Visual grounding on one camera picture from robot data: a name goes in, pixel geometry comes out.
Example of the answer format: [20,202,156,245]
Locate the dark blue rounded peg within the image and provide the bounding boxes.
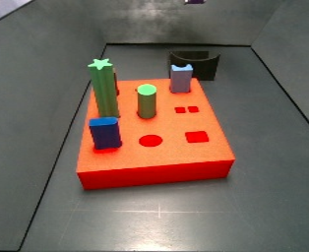
[90,117,122,150]

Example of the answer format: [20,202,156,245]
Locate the green cylinder peg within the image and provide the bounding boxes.
[138,84,156,119]

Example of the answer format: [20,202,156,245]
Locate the green star-shaped peg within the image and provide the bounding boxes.
[88,59,119,117]

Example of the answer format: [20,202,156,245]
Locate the light blue notched peg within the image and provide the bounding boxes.
[171,64,192,94]

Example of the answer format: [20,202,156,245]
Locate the purple rectangular block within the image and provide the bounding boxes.
[184,0,206,5]

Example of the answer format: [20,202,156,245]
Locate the red foam peg board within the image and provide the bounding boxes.
[76,79,235,190]

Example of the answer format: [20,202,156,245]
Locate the black curved fixture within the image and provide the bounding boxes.
[168,51,221,81]

